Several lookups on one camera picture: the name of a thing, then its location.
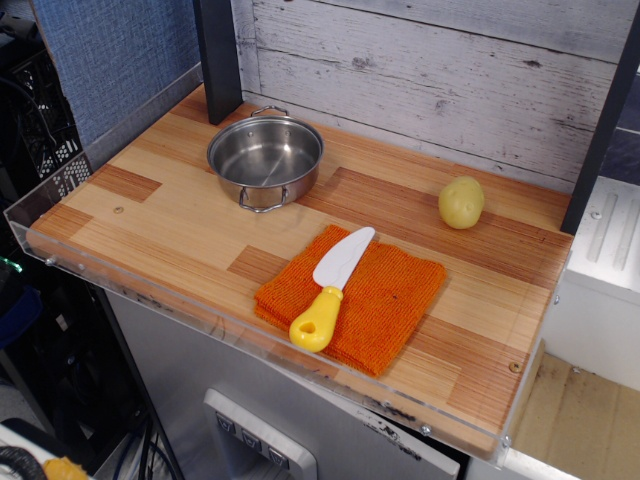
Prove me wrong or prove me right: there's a clear acrylic table guard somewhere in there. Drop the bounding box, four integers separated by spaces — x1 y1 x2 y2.
8 89 571 461

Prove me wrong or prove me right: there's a yellow potato-shaped egg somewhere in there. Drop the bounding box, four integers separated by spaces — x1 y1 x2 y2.
438 176 485 230

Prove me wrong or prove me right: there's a black right vertical post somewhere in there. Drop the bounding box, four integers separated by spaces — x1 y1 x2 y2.
560 9 639 235

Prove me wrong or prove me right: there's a black vertical post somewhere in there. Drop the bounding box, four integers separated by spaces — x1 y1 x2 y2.
193 0 243 125
560 9 639 235

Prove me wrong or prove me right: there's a silver toy fridge cabinet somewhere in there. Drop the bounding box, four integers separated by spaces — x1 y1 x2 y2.
106 293 468 479

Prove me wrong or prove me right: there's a black plastic crate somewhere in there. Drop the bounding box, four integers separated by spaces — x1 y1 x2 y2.
2 51 82 179

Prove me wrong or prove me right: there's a black left vertical post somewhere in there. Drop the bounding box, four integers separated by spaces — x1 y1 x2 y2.
193 0 243 125

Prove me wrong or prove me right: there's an orange knitted cloth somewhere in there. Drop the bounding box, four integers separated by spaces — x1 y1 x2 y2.
254 225 447 377

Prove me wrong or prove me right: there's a stainless steel pot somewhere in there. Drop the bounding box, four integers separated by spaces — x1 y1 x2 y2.
207 106 325 213

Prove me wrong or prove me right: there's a yellow object bottom left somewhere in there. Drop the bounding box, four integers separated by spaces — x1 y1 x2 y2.
43 457 89 480

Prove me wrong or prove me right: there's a white toy sink unit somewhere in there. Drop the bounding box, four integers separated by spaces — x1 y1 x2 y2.
541 177 639 390

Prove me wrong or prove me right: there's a white yellow toy knife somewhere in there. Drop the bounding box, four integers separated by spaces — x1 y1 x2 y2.
289 227 376 353

